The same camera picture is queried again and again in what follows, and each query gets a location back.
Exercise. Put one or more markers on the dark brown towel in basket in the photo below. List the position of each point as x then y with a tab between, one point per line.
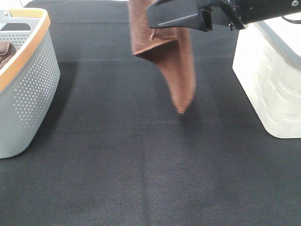
7	51

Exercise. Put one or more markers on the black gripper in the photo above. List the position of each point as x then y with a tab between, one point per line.
238	14

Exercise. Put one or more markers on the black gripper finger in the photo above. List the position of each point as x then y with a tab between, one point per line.
179	13

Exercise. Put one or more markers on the white plastic storage basket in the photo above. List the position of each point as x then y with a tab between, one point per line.
267	63

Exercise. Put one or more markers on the grey perforated laundry basket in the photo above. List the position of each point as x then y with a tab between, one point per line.
29	80

